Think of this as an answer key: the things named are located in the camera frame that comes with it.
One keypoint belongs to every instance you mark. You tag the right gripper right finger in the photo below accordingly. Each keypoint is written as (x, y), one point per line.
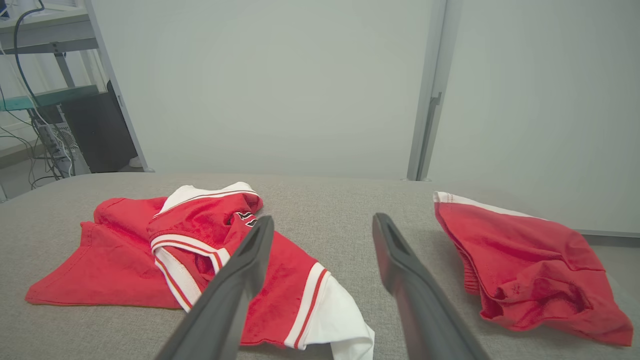
(425, 310)

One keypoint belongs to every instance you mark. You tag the black computer tower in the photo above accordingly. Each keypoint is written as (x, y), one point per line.
(100, 132)

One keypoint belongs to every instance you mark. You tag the red and white t-shirt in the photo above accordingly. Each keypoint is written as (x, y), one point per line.
(130, 250)

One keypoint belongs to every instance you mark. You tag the grey metal desk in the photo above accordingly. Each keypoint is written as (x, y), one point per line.
(45, 32)

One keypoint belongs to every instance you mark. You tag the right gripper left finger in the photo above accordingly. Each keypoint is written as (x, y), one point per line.
(225, 310)

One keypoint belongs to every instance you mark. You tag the red shorts with white stripe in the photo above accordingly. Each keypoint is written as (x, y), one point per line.
(525, 260)

